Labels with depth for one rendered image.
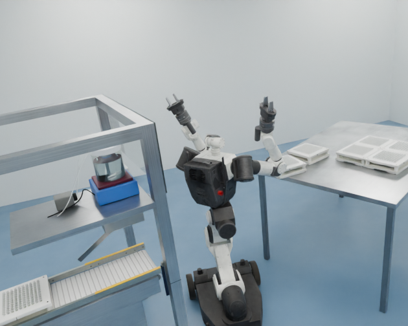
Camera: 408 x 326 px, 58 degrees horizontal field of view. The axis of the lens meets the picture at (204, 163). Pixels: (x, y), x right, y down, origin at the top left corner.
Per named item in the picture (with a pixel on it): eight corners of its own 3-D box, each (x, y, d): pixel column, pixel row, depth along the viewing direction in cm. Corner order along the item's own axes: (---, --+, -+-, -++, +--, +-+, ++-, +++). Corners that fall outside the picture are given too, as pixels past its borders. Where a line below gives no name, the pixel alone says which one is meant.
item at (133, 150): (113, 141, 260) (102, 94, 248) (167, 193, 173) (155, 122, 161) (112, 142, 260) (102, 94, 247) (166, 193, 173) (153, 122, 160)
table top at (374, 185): (340, 123, 396) (340, 120, 395) (462, 137, 320) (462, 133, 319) (254, 173, 303) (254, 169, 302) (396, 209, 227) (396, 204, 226)
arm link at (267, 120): (267, 116, 201) (266, 133, 209) (282, 110, 203) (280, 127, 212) (254, 104, 209) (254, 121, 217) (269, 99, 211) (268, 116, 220)
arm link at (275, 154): (280, 144, 224) (289, 163, 237) (268, 139, 232) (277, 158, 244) (269, 156, 222) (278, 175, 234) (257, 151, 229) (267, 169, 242)
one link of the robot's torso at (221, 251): (243, 288, 265) (230, 222, 271) (216, 294, 263) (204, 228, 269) (239, 284, 281) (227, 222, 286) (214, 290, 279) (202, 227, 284)
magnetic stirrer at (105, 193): (127, 180, 200) (124, 164, 197) (140, 193, 182) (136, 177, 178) (90, 191, 192) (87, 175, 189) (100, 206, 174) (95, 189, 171)
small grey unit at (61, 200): (77, 200, 184) (74, 189, 182) (79, 205, 178) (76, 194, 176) (56, 206, 180) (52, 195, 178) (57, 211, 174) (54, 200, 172)
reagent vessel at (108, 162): (122, 168, 192) (114, 134, 186) (130, 177, 179) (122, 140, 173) (92, 176, 187) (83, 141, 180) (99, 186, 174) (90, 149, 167)
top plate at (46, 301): (47, 277, 192) (46, 273, 191) (52, 305, 171) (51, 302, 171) (-5, 296, 183) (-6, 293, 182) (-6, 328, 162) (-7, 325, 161)
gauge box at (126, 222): (138, 213, 212) (132, 182, 205) (144, 220, 203) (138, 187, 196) (101, 225, 204) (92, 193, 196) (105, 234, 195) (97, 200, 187)
